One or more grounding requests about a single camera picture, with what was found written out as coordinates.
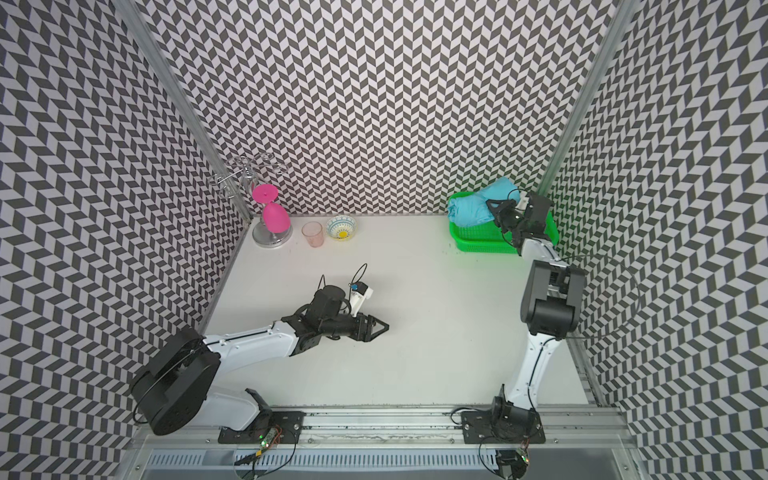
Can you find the pink plastic wine glass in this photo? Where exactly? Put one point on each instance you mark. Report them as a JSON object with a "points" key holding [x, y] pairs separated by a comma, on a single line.
{"points": [[274, 216]]}

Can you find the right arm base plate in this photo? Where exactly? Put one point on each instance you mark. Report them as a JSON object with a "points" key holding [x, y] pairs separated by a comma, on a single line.
{"points": [[516, 428]]}

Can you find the yellow blue patterned bowl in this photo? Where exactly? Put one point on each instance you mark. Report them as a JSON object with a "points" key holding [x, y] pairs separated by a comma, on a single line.
{"points": [[341, 227]]}

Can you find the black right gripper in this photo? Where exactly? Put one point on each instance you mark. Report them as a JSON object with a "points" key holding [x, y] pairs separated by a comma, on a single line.
{"points": [[499, 212]]}

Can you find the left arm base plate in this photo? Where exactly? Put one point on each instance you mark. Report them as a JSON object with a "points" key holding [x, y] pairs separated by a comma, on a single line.
{"points": [[288, 423]]}

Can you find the green plastic basket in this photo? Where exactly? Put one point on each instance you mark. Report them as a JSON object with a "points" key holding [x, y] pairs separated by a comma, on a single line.
{"points": [[487, 238]]}

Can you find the aluminium right corner post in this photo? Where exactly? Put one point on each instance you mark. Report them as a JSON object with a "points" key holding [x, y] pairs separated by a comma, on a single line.
{"points": [[610, 44]]}

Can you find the aluminium front frame rail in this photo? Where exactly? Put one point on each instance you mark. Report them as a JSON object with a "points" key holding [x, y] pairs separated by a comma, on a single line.
{"points": [[572, 439]]}

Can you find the aluminium left corner post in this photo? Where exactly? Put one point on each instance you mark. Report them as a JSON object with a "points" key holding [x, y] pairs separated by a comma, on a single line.
{"points": [[136, 25]]}

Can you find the turquoise long pants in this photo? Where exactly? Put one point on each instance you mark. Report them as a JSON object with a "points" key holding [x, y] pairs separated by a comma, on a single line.
{"points": [[470, 211]]}

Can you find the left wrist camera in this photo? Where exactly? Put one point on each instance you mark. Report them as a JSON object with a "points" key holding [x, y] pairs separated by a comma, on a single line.
{"points": [[359, 293]]}

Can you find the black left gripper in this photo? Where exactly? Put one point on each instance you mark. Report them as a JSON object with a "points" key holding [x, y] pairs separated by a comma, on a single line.
{"points": [[368, 336]]}

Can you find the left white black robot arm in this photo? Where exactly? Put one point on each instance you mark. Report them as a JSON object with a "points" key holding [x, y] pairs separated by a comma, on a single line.
{"points": [[176, 388]]}

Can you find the aluminium corner post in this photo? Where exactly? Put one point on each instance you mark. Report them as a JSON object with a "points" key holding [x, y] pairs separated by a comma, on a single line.
{"points": [[610, 44], [136, 25]]}

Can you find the pink ribbed glass tumbler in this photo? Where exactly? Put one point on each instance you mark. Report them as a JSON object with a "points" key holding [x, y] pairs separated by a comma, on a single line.
{"points": [[313, 233]]}

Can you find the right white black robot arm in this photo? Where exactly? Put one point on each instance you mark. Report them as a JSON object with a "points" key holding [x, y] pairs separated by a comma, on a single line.
{"points": [[550, 309]]}

